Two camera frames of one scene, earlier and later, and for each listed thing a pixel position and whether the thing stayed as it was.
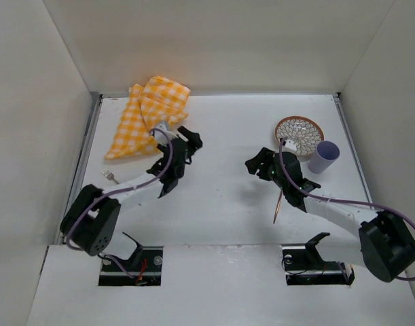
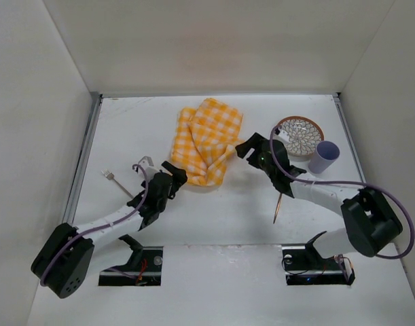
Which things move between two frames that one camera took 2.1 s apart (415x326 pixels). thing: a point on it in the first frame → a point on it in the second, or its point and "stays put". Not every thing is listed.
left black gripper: x=185 y=145 → x=173 y=174
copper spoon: x=278 y=206 stays put
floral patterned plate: x=304 y=131 stays put
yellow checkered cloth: x=159 y=100 → x=204 y=138
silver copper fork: x=109 y=175 stays put
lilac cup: x=325 y=153 stays put
